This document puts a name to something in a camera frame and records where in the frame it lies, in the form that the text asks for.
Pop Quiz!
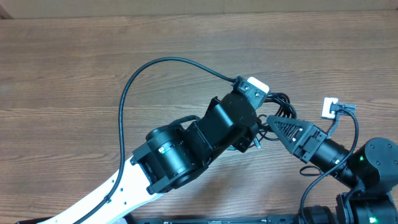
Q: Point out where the black cable bundle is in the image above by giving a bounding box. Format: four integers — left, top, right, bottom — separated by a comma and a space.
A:
226, 91, 298, 152

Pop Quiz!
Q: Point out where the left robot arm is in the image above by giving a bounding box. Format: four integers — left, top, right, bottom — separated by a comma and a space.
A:
31, 92, 264, 224

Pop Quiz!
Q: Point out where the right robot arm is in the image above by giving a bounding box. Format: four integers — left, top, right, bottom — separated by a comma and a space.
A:
267, 116, 397, 223

